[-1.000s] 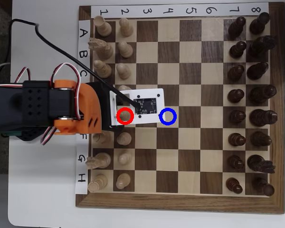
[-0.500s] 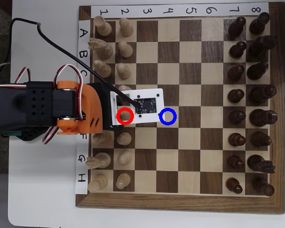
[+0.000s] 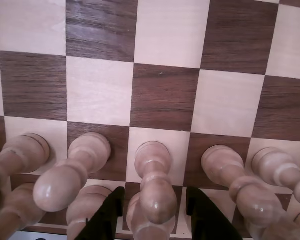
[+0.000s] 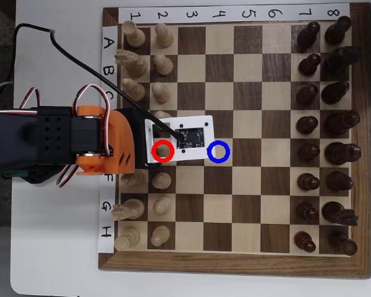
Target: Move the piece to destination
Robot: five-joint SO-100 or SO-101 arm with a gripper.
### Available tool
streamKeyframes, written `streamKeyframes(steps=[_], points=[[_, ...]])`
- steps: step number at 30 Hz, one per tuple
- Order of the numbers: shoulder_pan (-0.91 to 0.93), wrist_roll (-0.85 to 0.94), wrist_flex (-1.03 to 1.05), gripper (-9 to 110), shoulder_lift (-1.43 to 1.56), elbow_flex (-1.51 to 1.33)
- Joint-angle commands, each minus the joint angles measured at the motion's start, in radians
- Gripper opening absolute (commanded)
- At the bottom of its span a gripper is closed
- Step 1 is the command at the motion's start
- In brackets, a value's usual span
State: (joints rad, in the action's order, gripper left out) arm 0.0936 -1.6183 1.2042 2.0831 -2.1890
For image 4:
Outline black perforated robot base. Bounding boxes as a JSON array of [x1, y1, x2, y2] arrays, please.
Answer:
[[1, 168, 64, 186]]

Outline light wooden rook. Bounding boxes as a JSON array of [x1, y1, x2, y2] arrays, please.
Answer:
[[113, 226, 142, 252], [121, 20, 147, 49]]

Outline white paper strip with numbers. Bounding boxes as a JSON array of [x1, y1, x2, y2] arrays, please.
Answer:
[[117, 2, 351, 25]]

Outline white power cable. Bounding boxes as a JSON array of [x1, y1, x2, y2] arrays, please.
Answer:
[[0, 80, 15, 105]]

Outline light wooden knight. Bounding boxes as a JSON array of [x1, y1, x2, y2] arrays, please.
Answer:
[[111, 197, 145, 222], [114, 48, 148, 78]]

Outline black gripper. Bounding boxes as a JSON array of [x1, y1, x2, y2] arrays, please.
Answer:
[[113, 107, 161, 170]]

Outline dark wooden pawn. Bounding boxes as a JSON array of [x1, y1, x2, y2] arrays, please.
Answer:
[[296, 84, 319, 108], [297, 20, 321, 49], [298, 53, 322, 77], [296, 201, 319, 222], [294, 230, 317, 253], [296, 172, 321, 191], [297, 143, 321, 163], [296, 115, 319, 135]]

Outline dark wooden king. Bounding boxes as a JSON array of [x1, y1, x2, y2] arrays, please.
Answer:
[[323, 141, 362, 166]]

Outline dark wooden bishop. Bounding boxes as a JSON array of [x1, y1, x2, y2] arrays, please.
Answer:
[[325, 170, 355, 192], [320, 80, 350, 105]]

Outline white paper strip with letters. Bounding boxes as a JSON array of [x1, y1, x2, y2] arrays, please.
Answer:
[[97, 25, 119, 254]]

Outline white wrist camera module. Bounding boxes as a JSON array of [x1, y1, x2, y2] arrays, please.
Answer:
[[144, 114, 215, 164]]

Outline light wooden bishop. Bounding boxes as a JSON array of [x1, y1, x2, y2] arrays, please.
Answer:
[[121, 77, 147, 103], [120, 169, 149, 189]]

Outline dark wooden knight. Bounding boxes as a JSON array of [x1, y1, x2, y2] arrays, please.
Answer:
[[321, 200, 359, 226], [323, 45, 363, 76]]

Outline dark wooden rook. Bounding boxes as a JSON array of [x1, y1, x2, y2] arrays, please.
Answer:
[[324, 15, 352, 46], [328, 230, 358, 257]]

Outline dark wooden queen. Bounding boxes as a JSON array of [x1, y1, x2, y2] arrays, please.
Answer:
[[323, 110, 361, 136]]

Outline wooden chessboard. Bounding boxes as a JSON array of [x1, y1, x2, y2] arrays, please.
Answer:
[[98, 2, 371, 280]]

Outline white red black servo cable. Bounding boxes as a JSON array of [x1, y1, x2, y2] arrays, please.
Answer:
[[56, 163, 79, 189], [72, 84, 114, 157], [0, 87, 41, 116]]

